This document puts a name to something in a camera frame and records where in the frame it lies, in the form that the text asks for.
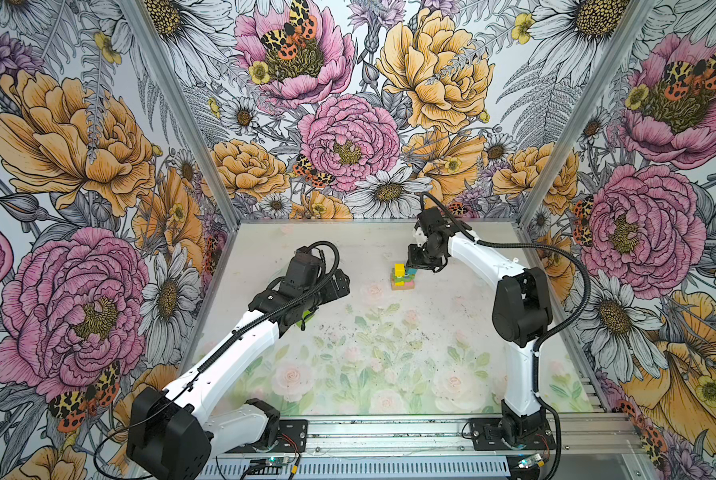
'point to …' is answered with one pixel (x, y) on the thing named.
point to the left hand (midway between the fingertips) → (334, 293)
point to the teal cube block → (412, 271)
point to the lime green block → (304, 315)
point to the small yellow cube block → (399, 270)
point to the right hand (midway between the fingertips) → (413, 271)
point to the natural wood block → (402, 288)
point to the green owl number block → (405, 278)
